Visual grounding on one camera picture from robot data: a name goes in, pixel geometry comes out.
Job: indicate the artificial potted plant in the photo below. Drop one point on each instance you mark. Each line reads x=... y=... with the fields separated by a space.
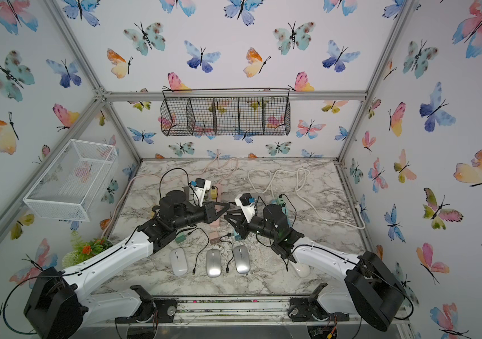
x=84 y=250

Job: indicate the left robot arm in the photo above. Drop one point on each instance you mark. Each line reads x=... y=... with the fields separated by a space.
x=61 y=301

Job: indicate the white mesh wall basket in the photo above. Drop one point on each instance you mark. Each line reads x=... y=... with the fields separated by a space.
x=71 y=182

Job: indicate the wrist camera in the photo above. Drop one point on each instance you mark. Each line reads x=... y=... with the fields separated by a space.
x=200 y=187
x=247 y=203

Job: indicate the pink charger plug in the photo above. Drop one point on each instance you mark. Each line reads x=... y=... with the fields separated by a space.
x=214 y=237

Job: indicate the green charger plug front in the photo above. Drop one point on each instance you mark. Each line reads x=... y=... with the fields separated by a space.
x=180 y=238

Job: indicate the black wire wall basket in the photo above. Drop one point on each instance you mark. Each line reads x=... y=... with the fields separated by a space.
x=226 y=112

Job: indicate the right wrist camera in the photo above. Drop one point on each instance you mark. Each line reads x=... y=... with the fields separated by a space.
x=247 y=203

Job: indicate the white wireless mouse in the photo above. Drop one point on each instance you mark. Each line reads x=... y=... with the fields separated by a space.
x=178 y=262

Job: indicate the teal power strip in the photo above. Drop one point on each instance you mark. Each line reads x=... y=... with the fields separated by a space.
x=280 y=200

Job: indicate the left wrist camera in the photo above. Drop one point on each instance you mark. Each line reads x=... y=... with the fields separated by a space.
x=200 y=187

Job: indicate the white mouse right front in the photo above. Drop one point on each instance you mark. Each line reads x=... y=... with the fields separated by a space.
x=302 y=270

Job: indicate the black charging cable silver mouse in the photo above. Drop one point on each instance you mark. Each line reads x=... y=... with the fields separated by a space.
x=228 y=244

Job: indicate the pink power strip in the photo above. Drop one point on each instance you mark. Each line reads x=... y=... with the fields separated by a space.
x=220 y=190

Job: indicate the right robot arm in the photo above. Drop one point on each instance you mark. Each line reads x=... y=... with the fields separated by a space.
x=373 y=291

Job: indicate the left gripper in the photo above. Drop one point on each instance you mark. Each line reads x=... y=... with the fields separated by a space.
x=208 y=210

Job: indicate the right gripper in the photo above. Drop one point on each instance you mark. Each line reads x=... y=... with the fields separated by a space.
x=243 y=227

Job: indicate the black charging cable white mouse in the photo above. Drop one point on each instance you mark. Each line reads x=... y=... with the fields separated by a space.
x=208 y=241

